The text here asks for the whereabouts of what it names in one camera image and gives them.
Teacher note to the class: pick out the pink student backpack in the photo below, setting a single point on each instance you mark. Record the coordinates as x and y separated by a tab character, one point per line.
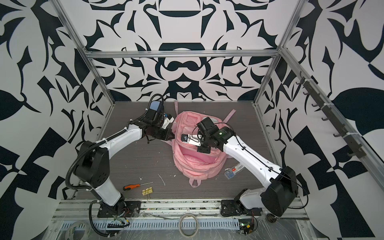
192	164

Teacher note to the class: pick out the clear tape roll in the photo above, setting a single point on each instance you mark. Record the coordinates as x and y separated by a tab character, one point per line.
188	221

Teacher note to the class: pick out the white slotted cable duct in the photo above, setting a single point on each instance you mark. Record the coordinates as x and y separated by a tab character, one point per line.
161	224

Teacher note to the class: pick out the orange handled screwdriver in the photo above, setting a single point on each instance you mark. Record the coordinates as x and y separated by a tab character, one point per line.
130	187

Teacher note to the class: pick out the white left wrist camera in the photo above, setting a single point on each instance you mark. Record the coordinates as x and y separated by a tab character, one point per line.
168	120

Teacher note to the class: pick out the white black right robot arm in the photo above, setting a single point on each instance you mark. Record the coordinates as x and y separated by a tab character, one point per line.
280	185

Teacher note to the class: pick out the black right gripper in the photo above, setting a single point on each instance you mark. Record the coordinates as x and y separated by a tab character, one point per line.
205	150

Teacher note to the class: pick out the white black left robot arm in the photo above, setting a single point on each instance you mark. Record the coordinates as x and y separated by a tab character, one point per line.
92	165

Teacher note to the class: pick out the grey wall hook rail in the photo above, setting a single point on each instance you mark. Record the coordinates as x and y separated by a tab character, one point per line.
334	116

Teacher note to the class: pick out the aluminium frame crossbar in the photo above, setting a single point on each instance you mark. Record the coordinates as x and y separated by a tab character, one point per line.
180	54

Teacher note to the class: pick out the blue pencil case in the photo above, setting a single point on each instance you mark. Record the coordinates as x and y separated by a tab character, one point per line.
157	106

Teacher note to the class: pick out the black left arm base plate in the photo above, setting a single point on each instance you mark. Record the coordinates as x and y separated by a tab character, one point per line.
126	209

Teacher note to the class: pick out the small yellow wooden block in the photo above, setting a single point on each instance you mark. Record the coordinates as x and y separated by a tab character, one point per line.
147	191

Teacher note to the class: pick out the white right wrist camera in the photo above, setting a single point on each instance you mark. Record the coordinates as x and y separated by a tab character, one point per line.
191	139

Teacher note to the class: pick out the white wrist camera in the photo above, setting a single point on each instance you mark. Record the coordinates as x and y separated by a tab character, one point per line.
168	120
191	139

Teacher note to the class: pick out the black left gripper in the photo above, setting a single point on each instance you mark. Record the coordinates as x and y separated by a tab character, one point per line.
167	136

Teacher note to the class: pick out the small green circuit board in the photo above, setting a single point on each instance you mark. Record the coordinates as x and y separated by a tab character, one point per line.
248	228

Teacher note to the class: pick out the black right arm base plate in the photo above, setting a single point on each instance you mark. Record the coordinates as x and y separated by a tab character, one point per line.
230	208

